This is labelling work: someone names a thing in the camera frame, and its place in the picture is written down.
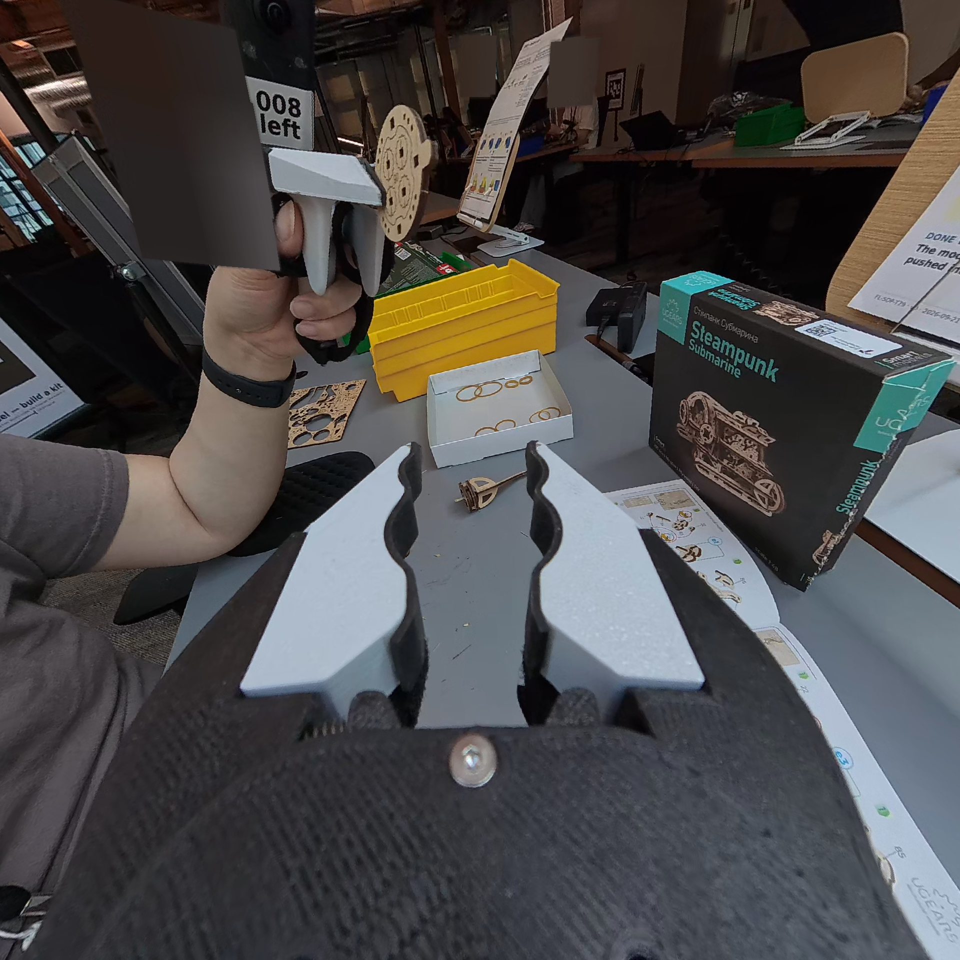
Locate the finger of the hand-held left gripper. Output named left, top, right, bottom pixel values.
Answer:
left=267, top=147, right=389, bottom=209

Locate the laser-cut wooden parts sheet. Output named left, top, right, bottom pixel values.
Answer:
left=287, top=378, right=367, bottom=451

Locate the grey metal frame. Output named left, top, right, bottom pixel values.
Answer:
left=33, top=135, right=207, bottom=331

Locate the white cardboard tray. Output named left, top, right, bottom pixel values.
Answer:
left=426, top=348, right=575, bottom=470

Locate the white instruction booklet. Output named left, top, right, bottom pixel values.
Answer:
left=603, top=483, right=960, bottom=960

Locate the black wrist band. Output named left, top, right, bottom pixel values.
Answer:
left=200, top=346, right=299, bottom=410

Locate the green red label kit box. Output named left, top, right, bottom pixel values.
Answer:
left=375, top=240, right=477, bottom=297

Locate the person's left forearm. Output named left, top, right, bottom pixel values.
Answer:
left=97, top=375, right=294, bottom=573

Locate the small poster on wooden stand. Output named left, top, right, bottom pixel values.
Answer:
left=456, top=16, right=575, bottom=252

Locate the white instruction poster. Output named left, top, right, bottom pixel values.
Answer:
left=847, top=161, right=960, bottom=324

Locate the black laptop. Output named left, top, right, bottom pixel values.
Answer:
left=618, top=110, right=688, bottom=151

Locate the light wooden board stand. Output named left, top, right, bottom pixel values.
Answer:
left=780, top=31, right=911, bottom=151

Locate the wooden poster board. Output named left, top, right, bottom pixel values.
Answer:
left=825, top=82, right=960, bottom=339

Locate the framed left marker sign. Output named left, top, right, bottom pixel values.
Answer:
left=0, top=318, right=87, bottom=440

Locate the green plastic tray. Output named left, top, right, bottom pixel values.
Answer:
left=733, top=103, right=808, bottom=148

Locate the dark teal model kit box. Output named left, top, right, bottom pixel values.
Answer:
left=648, top=270, right=957, bottom=594

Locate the round perforated wooden disc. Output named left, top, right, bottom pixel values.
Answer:
left=372, top=103, right=438, bottom=243

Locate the black power adapter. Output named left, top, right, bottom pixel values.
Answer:
left=585, top=281, right=651, bottom=354

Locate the yellow plastic bin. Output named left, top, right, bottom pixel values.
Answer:
left=367, top=258, right=562, bottom=402

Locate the wooden spindle model assembly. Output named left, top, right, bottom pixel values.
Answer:
left=457, top=468, right=528, bottom=515

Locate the person's left hand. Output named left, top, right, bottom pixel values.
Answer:
left=201, top=199, right=364, bottom=378

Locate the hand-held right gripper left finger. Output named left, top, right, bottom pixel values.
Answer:
left=238, top=442, right=429, bottom=725

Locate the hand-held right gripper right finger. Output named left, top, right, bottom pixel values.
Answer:
left=519, top=439, right=708, bottom=723

